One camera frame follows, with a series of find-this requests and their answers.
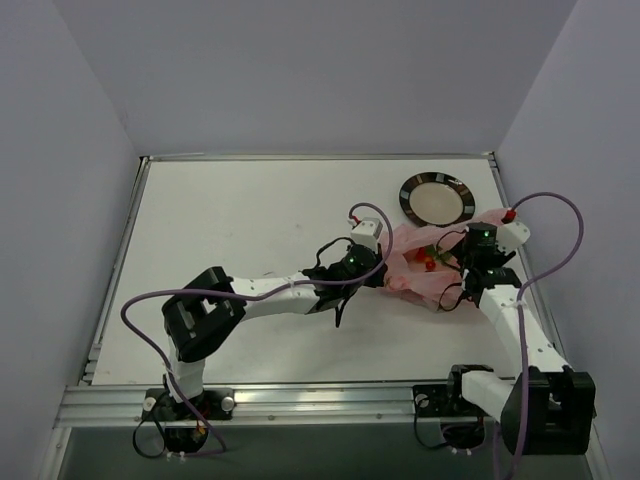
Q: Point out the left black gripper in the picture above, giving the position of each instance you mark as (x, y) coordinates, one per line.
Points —
(377, 273)

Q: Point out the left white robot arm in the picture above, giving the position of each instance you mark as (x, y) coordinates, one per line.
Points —
(199, 321)

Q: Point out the pink plastic bag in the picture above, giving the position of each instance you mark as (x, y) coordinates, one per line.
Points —
(437, 290)

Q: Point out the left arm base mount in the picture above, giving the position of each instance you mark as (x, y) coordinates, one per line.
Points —
(180, 432)

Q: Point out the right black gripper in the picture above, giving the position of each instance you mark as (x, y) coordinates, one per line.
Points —
(460, 257)

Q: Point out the black rimmed plate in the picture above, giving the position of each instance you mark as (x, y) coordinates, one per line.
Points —
(436, 199)

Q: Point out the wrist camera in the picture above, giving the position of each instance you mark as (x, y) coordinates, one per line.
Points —
(366, 232)
(512, 233)

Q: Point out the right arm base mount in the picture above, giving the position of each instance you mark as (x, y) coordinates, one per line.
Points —
(463, 428)

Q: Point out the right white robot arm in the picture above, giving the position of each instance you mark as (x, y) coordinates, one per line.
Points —
(548, 408)

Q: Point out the aluminium front rail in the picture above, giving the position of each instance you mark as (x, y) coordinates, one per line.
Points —
(254, 404)

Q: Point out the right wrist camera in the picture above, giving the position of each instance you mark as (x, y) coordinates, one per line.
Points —
(512, 233)

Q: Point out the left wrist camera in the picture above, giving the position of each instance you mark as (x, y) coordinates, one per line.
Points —
(366, 232)

